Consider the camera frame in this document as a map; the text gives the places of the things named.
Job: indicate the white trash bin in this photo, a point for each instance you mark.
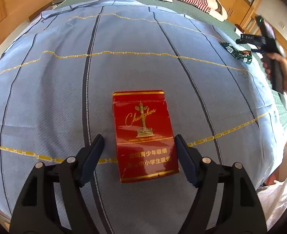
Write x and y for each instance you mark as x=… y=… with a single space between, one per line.
x=273 y=199

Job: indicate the red cigarette pack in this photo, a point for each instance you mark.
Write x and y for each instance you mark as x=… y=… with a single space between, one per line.
x=144 y=136

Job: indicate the person right hand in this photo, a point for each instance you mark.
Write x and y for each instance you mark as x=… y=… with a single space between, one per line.
x=283 y=64

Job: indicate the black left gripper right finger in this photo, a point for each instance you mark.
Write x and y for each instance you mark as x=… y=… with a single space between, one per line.
x=226 y=200

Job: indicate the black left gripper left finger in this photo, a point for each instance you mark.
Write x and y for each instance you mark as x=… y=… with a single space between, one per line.
x=51 y=200

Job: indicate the light blue striped sheet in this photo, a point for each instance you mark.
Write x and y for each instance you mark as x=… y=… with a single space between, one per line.
x=56 y=85

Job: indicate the green wrapper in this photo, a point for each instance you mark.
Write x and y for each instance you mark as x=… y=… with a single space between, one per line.
x=244 y=56

